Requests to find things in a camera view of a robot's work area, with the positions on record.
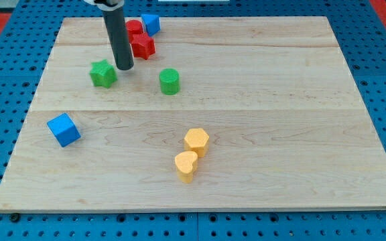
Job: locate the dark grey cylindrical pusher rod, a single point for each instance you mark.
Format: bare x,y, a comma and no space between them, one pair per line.
117,32

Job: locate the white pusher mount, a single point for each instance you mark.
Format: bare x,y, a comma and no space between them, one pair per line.
106,3

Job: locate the green star block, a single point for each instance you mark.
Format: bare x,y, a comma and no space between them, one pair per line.
102,74

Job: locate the red star block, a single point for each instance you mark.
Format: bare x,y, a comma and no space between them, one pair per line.
143,46

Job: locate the blue cube block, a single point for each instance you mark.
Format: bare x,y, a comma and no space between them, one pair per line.
64,129

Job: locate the red cylinder block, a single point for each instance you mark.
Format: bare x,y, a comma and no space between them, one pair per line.
134,27

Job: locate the blue triangular prism block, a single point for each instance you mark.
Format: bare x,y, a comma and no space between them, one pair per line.
151,23

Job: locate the green cylinder block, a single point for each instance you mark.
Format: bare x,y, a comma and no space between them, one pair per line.
169,80

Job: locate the yellow hexagon block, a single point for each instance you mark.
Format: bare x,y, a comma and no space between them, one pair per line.
197,140

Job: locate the yellow heart block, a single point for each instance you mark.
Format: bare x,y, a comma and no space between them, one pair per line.
186,164

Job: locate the light wooden board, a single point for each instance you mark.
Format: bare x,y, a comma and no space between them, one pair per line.
288,129

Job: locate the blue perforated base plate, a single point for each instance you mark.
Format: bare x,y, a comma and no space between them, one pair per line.
25,46

